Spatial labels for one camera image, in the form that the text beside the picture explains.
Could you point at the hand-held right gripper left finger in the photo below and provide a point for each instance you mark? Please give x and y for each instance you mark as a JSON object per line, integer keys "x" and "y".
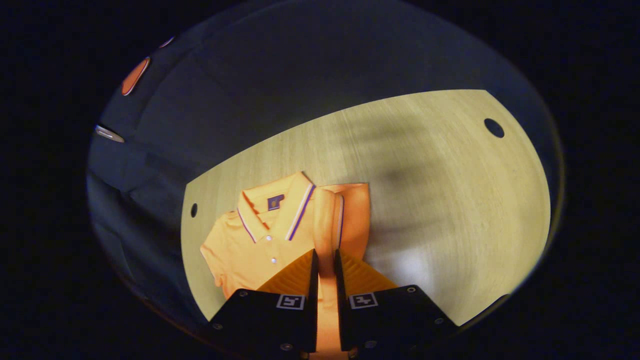
{"x": 313, "y": 300}

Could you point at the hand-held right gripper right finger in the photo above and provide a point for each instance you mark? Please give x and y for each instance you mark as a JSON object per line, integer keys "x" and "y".
{"x": 341, "y": 310}

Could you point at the orange T-shirt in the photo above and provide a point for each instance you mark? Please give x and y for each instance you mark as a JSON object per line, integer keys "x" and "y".
{"x": 250, "y": 250}

